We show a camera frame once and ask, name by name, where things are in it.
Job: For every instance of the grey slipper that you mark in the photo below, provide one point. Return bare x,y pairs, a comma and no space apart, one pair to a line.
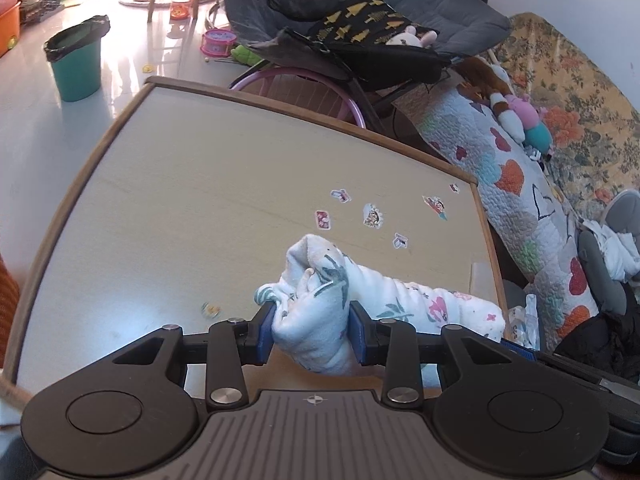
608,250

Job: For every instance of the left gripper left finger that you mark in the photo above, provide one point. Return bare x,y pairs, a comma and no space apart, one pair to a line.
232,344

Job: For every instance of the clear tape patch lower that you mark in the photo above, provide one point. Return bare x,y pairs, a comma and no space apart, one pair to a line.
482,282

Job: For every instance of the white floral baby garment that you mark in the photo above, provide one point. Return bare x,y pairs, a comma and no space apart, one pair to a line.
317,286

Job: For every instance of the colourful heart quilt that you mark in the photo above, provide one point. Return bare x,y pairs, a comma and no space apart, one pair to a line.
538,231

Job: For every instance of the teal trash bin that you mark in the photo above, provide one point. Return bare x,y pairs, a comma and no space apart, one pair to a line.
74,55

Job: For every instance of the pink toy drum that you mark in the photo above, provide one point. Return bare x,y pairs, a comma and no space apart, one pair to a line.
217,43

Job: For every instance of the plush toy animals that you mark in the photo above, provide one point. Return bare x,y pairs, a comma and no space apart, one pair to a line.
517,116

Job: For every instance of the black jacket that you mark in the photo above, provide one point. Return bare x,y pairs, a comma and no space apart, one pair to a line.
609,341

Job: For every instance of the cartoon boy sticker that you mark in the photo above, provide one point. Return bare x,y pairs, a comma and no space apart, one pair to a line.
436,205

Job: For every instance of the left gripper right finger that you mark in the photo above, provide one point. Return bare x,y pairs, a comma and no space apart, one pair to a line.
393,345

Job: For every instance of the orange plastic tub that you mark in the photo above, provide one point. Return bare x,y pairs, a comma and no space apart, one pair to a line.
10,27

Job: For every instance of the grey baby bouncer seat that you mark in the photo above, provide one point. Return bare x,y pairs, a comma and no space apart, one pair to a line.
380,43

